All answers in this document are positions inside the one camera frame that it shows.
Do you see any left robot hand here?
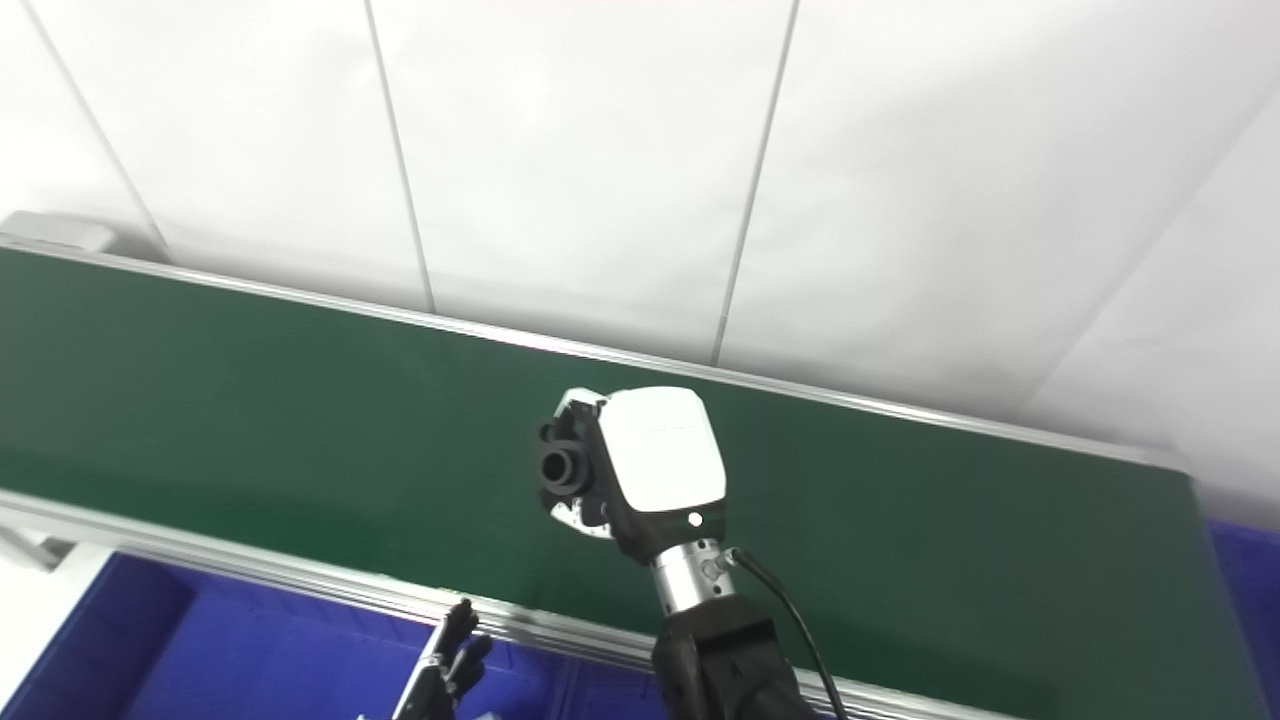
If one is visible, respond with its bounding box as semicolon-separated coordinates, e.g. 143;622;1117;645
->
390;598;493;720

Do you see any blue bin with white parts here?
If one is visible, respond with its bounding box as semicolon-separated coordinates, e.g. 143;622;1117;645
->
0;552;561;720

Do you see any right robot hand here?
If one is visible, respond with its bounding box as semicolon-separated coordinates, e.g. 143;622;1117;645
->
548;386;731;568

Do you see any black flange part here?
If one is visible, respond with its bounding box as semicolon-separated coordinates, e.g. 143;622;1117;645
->
536;415;601;498

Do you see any green conveyor belt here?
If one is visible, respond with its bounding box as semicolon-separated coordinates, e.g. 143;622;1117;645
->
0;247;1271;720
0;210;1280;720

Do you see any empty blue bin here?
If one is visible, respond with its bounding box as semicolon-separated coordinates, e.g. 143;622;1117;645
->
1205;518;1280;720

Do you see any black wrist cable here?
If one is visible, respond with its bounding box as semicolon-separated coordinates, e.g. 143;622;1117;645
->
725;547;851;720

